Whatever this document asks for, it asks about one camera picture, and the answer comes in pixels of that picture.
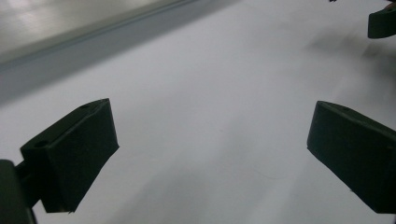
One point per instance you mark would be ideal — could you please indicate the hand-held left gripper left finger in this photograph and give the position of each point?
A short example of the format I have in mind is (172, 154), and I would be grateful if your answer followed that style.
(74, 155)

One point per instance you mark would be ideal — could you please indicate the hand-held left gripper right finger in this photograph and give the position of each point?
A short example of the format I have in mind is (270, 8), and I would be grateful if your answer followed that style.
(358, 152)

